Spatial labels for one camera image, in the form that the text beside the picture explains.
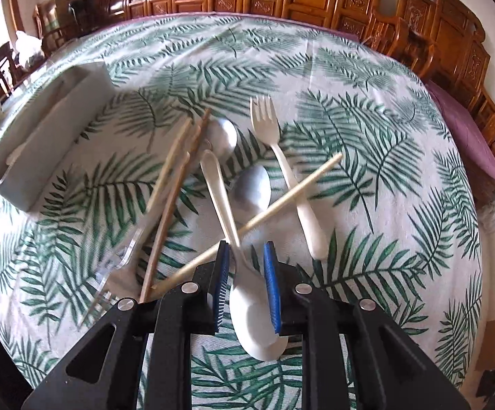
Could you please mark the brown wooden chopstick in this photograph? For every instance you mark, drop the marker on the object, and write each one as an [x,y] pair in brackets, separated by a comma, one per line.
[166,222]
[200,130]

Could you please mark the grey metal tray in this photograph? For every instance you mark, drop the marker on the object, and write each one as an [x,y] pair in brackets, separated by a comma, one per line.
[47,136]

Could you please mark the clear plastic fork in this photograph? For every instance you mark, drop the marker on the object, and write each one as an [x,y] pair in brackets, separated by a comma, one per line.
[115,260]

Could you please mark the leaf print tablecloth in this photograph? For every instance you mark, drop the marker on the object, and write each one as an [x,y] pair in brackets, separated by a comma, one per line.
[358,136]

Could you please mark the light wooden chopstick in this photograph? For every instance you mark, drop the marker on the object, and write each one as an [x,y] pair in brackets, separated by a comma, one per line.
[173,158]
[290,190]

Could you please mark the white plastic bag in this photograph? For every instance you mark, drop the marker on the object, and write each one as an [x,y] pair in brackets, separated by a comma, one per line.
[27,49]

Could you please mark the white plastic spoon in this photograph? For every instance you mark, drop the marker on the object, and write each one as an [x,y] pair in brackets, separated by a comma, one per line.
[219,188]

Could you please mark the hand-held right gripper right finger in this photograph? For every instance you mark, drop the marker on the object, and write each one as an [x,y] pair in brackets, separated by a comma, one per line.
[272,282]

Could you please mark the cream plastic fork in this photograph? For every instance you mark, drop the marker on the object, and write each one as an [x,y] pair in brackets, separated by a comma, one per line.
[309,222]

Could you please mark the carved wooden armchair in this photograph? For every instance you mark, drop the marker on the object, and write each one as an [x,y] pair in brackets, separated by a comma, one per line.
[401,42]

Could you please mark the purple table cover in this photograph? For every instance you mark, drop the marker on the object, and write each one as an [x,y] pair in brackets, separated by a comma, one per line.
[465,136]

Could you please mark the carved wooden bench back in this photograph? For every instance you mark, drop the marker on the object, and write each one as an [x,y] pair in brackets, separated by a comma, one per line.
[452,30]

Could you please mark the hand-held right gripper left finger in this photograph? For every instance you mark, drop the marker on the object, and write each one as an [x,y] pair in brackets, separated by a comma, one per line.
[223,282]

